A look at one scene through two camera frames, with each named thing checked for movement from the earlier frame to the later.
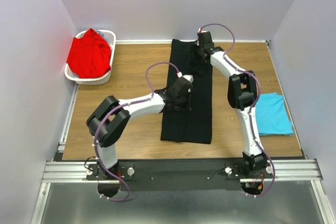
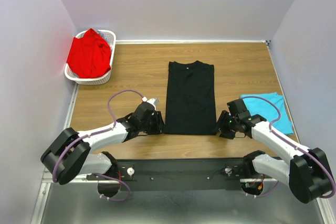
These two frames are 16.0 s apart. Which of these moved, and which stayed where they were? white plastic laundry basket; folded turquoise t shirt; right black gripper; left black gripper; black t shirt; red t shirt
Moved: black t shirt; left black gripper; right black gripper
Stayed: folded turquoise t shirt; white plastic laundry basket; red t shirt
